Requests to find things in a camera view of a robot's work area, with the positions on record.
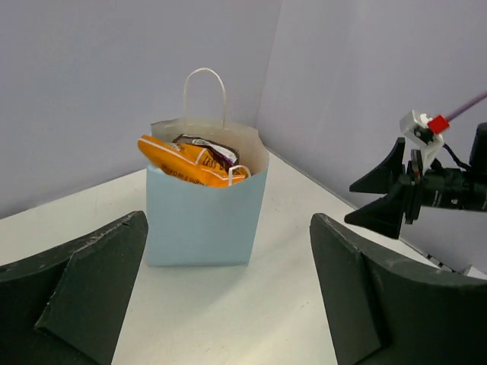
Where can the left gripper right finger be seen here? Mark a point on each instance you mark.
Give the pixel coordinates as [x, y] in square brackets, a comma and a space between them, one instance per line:
[385, 308]

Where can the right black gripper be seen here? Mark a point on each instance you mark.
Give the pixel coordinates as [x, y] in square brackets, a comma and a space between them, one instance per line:
[436, 187]

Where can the light blue paper bag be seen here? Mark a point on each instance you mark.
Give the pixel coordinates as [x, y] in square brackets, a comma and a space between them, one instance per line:
[195, 225]

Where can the brown chocolate bar wrapper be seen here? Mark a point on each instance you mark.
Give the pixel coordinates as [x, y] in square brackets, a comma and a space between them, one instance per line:
[226, 156]

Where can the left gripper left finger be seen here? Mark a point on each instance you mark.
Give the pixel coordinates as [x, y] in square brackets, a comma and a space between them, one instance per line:
[67, 305]

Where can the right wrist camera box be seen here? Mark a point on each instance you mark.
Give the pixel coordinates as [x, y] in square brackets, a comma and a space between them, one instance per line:
[426, 133]

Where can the orange chips bag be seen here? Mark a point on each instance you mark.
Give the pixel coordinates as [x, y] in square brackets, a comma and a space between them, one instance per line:
[190, 163]

